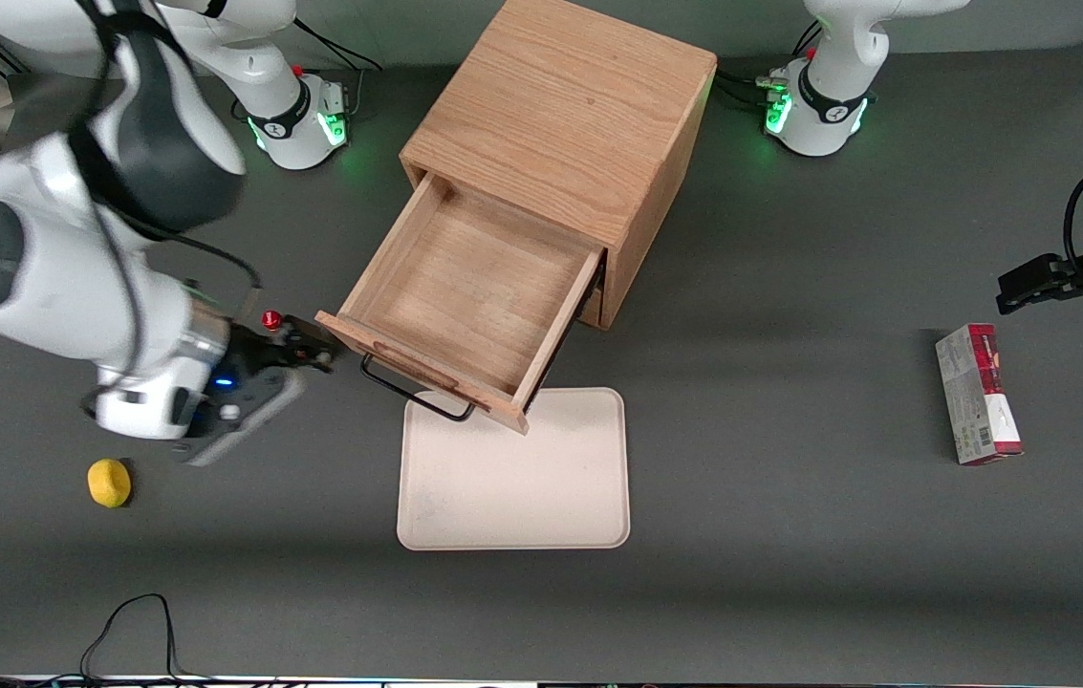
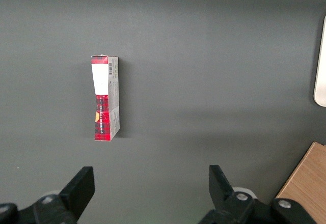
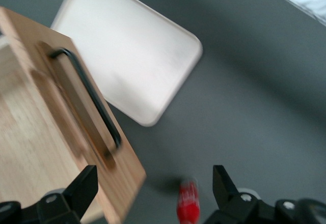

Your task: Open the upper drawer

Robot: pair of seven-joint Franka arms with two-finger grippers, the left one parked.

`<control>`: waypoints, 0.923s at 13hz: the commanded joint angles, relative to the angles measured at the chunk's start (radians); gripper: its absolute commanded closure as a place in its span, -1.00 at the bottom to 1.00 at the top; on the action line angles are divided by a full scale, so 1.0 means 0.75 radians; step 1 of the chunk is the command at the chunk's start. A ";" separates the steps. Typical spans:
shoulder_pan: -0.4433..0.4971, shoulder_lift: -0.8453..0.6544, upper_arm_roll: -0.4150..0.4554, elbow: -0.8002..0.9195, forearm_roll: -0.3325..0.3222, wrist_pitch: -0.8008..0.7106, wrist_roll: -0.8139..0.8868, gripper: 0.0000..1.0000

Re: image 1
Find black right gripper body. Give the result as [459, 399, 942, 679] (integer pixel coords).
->
[216, 323, 295, 381]

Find black cables at left base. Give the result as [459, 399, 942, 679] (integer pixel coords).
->
[711, 19, 824, 116]

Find black cables at base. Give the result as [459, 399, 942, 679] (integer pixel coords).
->
[711, 19, 824, 116]
[291, 17, 385, 120]

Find beige plastic tray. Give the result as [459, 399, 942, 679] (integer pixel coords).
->
[397, 387, 631, 551]

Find black cable on table edge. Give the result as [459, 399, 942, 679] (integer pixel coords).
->
[0, 592, 217, 688]

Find black cables at right base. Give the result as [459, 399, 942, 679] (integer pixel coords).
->
[291, 17, 385, 120]

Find wooden drawer cabinet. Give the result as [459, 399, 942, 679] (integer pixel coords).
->
[400, 0, 719, 331]

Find wooden drawer with box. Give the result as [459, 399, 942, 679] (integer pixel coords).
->
[314, 172, 607, 436]

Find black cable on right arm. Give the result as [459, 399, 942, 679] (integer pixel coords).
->
[73, 0, 265, 383]

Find yellow lemon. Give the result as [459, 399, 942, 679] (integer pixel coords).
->
[87, 459, 133, 508]

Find red and grey carton box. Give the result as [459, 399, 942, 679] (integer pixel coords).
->
[935, 323, 1026, 467]

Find black metal drawer handle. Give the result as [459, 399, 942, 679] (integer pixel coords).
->
[359, 352, 477, 423]

